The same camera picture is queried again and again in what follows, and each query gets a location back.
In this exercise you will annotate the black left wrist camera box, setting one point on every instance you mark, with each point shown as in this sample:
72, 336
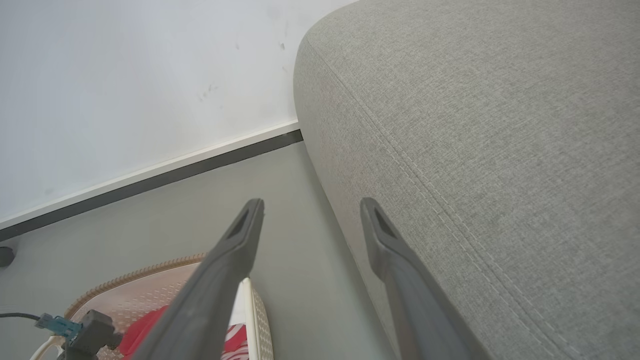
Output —
95, 332

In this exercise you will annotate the white and dark baseboard strip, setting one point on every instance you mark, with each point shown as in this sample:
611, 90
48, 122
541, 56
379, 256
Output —
150, 175

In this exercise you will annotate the grey fabric ottoman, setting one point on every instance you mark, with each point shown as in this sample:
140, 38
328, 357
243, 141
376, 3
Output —
500, 150

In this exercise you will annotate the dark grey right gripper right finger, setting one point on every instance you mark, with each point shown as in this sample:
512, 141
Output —
405, 285

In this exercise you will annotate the cream perforated laundry basket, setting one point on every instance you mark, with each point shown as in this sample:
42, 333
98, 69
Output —
145, 287

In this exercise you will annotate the small black round floor object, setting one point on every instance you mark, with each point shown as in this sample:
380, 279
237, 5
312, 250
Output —
5, 256

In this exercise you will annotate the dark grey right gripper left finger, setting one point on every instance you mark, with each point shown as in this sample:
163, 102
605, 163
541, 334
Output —
220, 280

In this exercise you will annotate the red white jersey clothing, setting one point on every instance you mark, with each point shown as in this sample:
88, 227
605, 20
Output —
142, 330

